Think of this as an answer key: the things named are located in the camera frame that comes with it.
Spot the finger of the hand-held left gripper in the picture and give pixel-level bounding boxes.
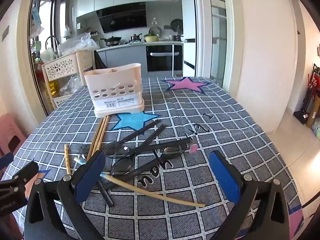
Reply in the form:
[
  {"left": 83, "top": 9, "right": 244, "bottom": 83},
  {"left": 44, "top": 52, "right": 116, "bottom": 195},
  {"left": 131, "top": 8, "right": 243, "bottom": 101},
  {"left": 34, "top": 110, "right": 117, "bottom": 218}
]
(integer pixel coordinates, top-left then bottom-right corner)
[
  {"left": 0, "top": 161, "right": 39, "bottom": 198},
  {"left": 0, "top": 152, "right": 14, "bottom": 171}
]

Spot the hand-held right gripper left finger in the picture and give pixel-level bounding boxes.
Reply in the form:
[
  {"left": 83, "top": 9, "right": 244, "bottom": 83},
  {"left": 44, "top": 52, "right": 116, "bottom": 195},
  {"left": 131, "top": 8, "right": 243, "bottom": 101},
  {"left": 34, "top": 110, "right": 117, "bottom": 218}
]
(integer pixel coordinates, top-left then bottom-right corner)
[{"left": 24, "top": 151, "right": 106, "bottom": 240}]

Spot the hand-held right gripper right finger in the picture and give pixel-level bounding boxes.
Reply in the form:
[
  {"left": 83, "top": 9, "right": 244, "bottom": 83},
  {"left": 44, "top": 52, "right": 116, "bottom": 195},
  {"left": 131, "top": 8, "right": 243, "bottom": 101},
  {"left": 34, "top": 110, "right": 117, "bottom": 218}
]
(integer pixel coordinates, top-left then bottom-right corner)
[{"left": 209, "top": 151, "right": 297, "bottom": 240}]

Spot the cream plastic utensil holder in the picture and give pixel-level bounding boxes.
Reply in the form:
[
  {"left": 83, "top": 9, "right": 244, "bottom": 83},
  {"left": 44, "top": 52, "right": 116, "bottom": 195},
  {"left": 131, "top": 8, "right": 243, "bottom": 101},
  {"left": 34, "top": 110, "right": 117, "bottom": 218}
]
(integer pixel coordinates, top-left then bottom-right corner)
[{"left": 84, "top": 63, "right": 146, "bottom": 118}]

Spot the pink plastic stool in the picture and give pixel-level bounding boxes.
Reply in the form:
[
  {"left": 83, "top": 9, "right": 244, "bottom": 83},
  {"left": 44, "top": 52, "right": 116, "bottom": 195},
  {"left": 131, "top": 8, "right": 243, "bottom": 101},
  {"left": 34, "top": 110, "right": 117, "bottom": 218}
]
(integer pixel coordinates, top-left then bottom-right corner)
[{"left": 0, "top": 113, "right": 27, "bottom": 157}]

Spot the blue checked star tablecloth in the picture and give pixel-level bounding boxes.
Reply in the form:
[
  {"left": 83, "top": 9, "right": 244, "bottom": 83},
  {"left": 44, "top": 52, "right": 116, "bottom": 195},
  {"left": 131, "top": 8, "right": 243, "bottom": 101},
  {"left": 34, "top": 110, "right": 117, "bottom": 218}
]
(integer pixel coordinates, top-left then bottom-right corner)
[{"left": 1, "top": 76, "right": 304, "bottom": 240}]

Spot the cream plastic basket rack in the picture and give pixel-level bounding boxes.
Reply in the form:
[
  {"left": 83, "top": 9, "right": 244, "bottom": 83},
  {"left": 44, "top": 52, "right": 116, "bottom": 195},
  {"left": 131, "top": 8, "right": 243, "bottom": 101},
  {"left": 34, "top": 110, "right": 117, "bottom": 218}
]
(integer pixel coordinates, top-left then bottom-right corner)
[{"left": 41, "top": 50, "right": 96, "bottom": 110}]

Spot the black upright cart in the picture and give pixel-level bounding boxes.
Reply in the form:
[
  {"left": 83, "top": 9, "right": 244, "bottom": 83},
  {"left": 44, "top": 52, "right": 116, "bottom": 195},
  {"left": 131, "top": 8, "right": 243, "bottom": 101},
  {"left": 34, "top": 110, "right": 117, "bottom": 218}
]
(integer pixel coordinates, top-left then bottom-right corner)
[{"left": 293, "top": 64, "right": 320, "bottom": 126}]

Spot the grey kitchen counter cabinet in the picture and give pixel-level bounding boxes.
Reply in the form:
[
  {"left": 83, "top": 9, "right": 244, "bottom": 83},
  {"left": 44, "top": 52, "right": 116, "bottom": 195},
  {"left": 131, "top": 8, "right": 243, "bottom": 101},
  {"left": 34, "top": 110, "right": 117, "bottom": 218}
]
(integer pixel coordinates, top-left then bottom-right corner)
[{"left": 96, "top": 44, "right": 148, "bottom": 72}]

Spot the curved kitchen faucet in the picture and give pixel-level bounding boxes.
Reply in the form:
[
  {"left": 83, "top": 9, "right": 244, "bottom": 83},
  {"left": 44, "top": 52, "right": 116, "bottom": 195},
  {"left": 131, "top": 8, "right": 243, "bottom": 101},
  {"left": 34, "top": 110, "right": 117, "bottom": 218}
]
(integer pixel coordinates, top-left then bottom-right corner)
[{"left": 45, "top": 36, "right": 60, "bottom": 51}]

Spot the black built-in oven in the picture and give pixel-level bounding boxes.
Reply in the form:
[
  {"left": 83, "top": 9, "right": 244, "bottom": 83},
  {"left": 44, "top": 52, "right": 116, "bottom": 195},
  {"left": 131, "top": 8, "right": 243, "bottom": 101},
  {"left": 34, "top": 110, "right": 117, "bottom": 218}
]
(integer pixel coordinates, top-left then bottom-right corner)
[{"left": 146, "top": 44, "right": 183, "bottom": 72}]

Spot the clear plastic bag pile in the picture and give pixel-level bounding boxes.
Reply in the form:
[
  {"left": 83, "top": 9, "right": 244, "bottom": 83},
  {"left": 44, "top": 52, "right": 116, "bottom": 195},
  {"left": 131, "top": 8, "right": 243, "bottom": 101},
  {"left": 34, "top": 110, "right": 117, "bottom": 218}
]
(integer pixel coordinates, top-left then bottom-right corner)
[{"left": 57, "top": 32, "right": 100, "bottom": 57}]

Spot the black wok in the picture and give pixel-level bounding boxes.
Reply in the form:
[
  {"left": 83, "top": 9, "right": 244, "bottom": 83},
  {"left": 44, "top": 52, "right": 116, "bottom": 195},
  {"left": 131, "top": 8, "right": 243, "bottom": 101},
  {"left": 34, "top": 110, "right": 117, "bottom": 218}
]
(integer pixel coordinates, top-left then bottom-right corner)
[{"left": 100, "top": 36, "right": 123, "bottom": 47}]

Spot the glass sliding door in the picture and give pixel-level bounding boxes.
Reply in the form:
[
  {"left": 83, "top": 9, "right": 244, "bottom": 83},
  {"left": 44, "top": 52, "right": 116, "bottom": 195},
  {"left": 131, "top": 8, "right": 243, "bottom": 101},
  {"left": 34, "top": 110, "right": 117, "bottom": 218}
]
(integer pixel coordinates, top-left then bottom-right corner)
[{"left": 194, "top": 0, "right": 238, "bottom": 90}]

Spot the white refrigerator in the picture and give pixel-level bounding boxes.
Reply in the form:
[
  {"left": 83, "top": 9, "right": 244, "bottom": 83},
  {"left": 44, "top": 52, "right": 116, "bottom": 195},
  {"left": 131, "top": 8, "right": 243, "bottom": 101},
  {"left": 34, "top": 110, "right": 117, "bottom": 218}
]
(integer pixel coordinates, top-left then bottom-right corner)
[{"left": 180, "top": 0, "right": 197, "bottom": 77}]

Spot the small black fan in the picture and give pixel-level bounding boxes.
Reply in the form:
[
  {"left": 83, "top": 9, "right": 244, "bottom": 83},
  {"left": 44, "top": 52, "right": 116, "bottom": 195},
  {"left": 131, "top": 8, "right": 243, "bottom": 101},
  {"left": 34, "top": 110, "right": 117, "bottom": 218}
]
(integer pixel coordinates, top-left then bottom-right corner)
[{"left": 171, "top": 19, "right": 183, "bottom": 35}]

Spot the black range hood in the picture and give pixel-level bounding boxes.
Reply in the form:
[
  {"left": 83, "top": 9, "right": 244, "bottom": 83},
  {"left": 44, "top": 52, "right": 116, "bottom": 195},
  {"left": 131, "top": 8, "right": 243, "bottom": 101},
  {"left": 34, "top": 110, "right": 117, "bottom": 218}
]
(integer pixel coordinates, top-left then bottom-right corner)
[{"left": 96, "top": 2, "right": 147, "bottom": 33}]

